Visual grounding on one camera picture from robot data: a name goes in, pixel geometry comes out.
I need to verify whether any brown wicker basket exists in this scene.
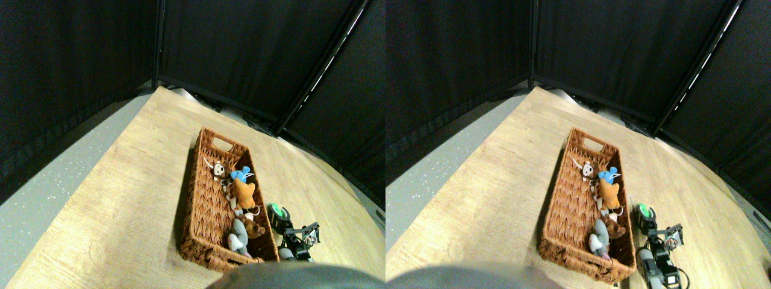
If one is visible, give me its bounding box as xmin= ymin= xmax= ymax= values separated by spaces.
xmin=539 ymin=128 xmax=638 ymax=285
xmin=181 ymin=127 xmax=280 ymax=273

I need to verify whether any blue plush toy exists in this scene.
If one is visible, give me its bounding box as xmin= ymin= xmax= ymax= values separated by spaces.
xmin=229 ymin=166 xmax=255 ymax=185
xmin=598 ymin=166 xmax=622 ymax=186

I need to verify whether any black curtain stand pole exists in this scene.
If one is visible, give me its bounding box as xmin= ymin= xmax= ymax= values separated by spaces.
xmin=653 ymin=0 xmax=744 ymax=135
xmin=155 ymin=0 xmax=165 ymax=92
xmin=276 ymin=0 xmax=370 ymax=135
xmin=528 ymin=0 xmax=538 ymax=92

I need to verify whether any grey plush toy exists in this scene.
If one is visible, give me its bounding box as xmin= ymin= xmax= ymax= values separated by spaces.
xmin=228 ymin=218 xmax=253 ymax=259
xmin=589 ymin=218 xmax=613 ymax=260

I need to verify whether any brown white-faced plush toy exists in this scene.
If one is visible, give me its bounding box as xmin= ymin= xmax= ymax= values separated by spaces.
xmin=204 ymin=158 xmax=228 ymax=180
xmin=572 ymin=158 xmax=599 ymax=182

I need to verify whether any dark brown plush toy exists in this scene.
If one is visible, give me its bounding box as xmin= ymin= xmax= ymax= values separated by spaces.
xmin=244 ymin=217 xmax=266 ymax=240
xmin=605 ymin=217 xmax=628 ymax=240

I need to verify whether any orange plush toy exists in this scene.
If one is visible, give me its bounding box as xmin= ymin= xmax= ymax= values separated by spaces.
xmin=599 ymin=179 xmax=623 ymax=212
xmin=232 ymin=179 xmax=257 ymax=210

